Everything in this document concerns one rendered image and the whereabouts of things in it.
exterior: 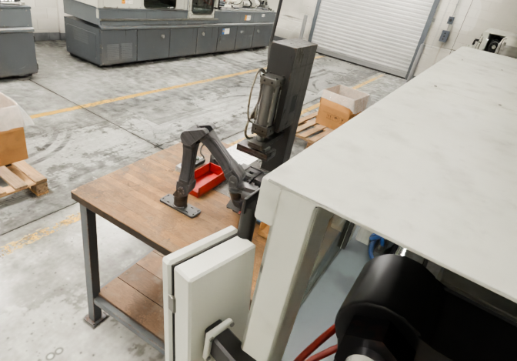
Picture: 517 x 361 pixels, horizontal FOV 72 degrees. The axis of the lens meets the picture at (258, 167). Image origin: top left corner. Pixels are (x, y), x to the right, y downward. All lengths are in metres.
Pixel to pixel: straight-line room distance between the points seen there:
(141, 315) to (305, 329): 1.14
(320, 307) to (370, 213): 0.87
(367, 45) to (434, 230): 10.62
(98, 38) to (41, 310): 4.86
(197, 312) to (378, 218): 0.37
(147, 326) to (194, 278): 1.49
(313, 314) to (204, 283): 0.69
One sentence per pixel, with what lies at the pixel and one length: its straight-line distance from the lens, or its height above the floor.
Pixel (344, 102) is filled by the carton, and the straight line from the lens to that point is 5.00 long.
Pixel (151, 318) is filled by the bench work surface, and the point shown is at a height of 0.22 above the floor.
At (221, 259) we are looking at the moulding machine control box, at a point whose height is 1.46.
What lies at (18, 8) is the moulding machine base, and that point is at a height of 0.94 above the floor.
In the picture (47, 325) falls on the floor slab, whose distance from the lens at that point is 2.49.
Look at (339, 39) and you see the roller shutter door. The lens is 11.32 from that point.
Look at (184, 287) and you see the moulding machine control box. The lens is 0.66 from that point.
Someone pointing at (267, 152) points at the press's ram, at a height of 1.14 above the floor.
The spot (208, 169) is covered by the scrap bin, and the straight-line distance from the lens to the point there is 2.00.
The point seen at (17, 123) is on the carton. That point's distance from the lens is 3.49.
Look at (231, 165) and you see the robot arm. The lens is 1.45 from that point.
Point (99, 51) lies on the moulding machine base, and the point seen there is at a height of 0.30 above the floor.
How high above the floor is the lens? 1.93
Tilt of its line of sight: 29 degrees down
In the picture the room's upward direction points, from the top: 11 degrees clockwise
